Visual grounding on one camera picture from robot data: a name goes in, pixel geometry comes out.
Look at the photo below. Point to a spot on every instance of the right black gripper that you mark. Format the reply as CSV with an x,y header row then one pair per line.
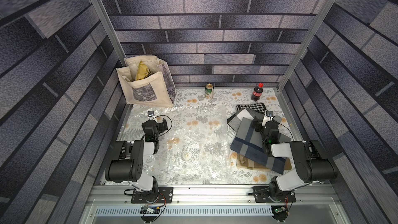
x,y
269,126

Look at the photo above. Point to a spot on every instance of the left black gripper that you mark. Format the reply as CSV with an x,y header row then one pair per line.
x,y
160,125

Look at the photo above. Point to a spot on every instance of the blue grey plaid scarf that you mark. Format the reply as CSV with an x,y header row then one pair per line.
x,y
248,143

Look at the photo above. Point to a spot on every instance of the black white houndstooth scarf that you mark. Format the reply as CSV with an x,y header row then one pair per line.
x,y
258,107

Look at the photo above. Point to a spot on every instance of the brown plaid scarf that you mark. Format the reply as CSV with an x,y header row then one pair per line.
x,y
243,162

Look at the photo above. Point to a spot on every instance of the grey white scarf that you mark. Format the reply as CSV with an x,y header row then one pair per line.
x,y
235,120

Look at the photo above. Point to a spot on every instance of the clear plastic vacuum bag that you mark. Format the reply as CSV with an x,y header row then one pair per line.
x,y
195,149

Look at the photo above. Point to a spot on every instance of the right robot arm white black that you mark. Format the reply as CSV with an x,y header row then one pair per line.
x,y
312,164

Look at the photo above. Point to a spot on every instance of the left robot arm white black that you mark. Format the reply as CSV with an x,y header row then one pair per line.
x,y
126,161

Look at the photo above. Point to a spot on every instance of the cream canvas tote bag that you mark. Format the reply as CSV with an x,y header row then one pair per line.
x,y
156,90

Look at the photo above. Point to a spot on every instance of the cola bottle red cap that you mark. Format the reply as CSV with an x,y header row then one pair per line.
x,y
258,90

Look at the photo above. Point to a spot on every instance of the yellow snack packet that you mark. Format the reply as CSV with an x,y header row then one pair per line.
x,y
143,71

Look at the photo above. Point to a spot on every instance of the green beverage can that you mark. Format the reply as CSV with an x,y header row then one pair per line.
x,y
209,91

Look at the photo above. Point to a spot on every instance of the right circuit board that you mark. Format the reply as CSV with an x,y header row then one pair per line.
x,y
279,213

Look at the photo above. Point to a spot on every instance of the circuit board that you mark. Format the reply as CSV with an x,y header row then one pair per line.
x,y
150,210
279,213

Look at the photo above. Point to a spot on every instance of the left circuit board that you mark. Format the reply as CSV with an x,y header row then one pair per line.
x,y
150,210

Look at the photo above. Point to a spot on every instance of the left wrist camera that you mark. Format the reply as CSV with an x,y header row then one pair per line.
x,y
151,115

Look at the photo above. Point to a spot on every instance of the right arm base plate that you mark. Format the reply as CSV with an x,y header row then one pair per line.
x,y
266,195

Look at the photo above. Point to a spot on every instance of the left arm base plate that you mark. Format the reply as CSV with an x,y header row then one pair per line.
x,y
157,195

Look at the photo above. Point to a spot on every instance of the aluminium front rail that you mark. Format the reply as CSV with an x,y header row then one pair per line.
x,y
113,195

